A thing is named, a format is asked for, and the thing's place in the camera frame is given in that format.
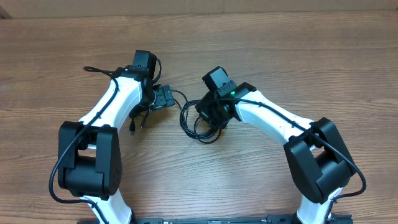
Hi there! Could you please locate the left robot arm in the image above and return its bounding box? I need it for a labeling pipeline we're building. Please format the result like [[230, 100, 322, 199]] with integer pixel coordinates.
[[49, 50, 174, 223]]

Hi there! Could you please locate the black usb cable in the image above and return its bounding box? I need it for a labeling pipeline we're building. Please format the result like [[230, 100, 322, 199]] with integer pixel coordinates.
[[128, 89, 231, 144]]

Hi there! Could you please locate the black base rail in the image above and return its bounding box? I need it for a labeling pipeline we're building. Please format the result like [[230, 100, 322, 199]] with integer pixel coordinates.
[[77, 213, 354, 224]]

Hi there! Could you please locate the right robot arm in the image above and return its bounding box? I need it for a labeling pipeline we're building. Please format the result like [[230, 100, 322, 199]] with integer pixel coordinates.
[[195, 67, 356, 223]]

